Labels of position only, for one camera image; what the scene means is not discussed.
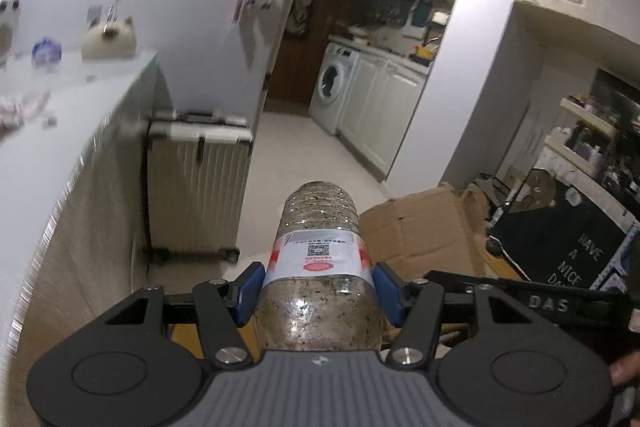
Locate clear plastic bottle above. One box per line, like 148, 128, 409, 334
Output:
254, 181, 384, 351

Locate white plastic bag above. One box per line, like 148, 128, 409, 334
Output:
0, 90, 58, 131

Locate person's right hand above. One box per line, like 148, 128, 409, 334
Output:
610, 350, 640, 387

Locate large open cardboard box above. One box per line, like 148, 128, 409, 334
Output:
359, 183, 488, 281

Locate black letter board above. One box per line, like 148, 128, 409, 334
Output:
486, 168, 639, 294

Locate cream hard-shell suitcase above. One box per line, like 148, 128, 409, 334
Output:
145, 110, 254, 263

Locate white kitchen cabinets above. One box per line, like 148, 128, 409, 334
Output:
337, 53, 428, 176

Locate white washing machine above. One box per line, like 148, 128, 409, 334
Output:
309, 41, 360, 135

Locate white cat-shaped ceramic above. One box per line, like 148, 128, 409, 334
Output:
80, 17, 137, 61

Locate blue tissue pack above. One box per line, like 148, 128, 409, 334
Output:
32, 37, 62, 67

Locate white space heater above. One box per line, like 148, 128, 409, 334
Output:
0, 0, 22, 64

